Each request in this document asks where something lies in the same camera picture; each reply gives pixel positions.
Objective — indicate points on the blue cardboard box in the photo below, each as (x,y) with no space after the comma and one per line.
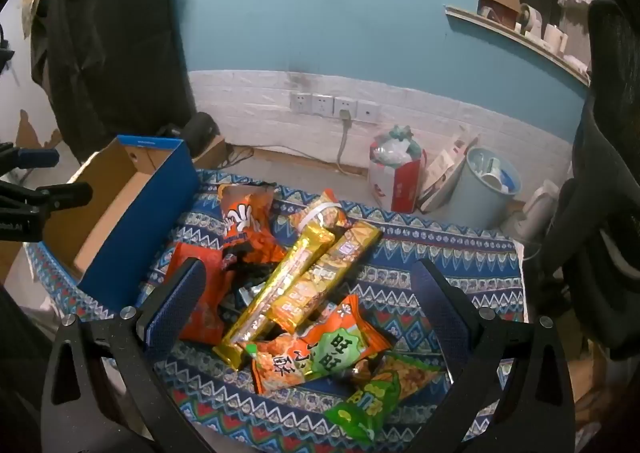
(150,233)

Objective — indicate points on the small brown cardboard box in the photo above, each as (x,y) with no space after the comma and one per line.
(212,150)

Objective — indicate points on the tape roll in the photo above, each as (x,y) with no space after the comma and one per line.
(530,20)

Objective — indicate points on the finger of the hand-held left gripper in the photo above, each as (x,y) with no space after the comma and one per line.
(65,194)
(37,157)

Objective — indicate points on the white wall outlet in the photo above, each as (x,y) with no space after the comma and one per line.
(368,111)
(300,102)
(346,105)
(323,104)

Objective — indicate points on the silver black snack packet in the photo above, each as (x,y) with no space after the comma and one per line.
(245,295)

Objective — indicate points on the red and white bag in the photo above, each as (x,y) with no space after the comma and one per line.
(400,183)

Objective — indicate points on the orange and green snack packet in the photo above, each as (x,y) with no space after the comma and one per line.
(300,353)

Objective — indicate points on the black cloth cover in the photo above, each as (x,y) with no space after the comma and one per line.
(110,33)

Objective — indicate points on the white kettle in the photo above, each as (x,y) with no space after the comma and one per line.
(532,210)

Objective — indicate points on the small orange white-striped packet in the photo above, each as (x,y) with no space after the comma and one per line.
(330,218)

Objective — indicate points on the white cup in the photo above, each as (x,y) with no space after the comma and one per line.
(555,39)

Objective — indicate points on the light blue bin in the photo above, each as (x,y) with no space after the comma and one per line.
(475,203)

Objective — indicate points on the slim gold snack packet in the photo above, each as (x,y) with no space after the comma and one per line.
(280,288)

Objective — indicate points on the white paper bag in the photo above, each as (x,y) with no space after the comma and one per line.
(442,173)

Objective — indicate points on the orange bag with white figure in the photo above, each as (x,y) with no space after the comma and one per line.
(245,223)

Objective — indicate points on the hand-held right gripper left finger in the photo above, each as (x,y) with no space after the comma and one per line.
(175,303)

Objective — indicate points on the red-orange snack packet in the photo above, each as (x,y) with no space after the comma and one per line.
(215,283)

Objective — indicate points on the white wall shelf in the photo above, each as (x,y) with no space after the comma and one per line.
(515,39)

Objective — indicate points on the black office chair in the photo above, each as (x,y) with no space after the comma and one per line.
(610,183)

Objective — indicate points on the open cardboard box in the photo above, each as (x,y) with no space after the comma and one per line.
(505,0)

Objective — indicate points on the long yellow snack packet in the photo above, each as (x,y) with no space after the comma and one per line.
(320,278)

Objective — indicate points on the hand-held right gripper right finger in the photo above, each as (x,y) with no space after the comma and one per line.
(435,298)

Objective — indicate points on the black round device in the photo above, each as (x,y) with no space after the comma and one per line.
(200,130)

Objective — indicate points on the blue patterned blanket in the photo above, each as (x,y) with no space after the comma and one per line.
(450,243)

